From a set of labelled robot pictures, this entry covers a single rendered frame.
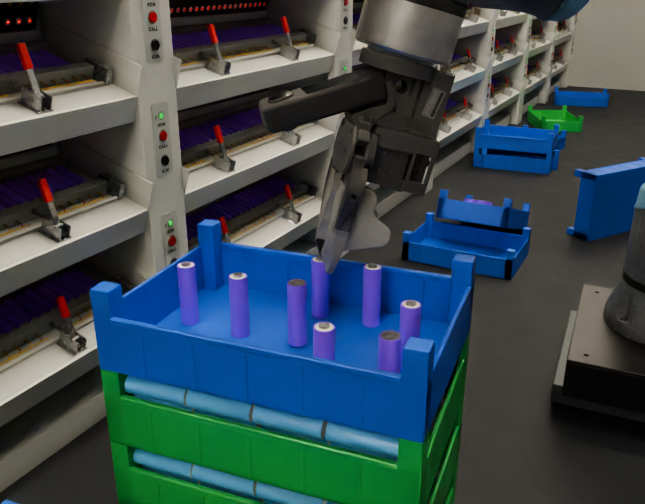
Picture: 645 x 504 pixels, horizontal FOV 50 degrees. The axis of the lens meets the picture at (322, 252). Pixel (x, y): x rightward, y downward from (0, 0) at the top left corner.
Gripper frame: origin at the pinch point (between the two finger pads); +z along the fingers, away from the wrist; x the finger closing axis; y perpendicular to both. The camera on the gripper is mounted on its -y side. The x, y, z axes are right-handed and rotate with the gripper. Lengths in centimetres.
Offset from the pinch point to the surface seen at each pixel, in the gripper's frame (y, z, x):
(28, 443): -29, 52, 32
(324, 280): 0.8, 2.6, -0.8
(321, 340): -1.9, 2.1, -15.1
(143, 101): -22, -1, 53
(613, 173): 106, 0, 116
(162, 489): -11.1, 23.1, -9.5
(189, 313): -11.5, 9.0, -0.3
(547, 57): 184, -28, 334
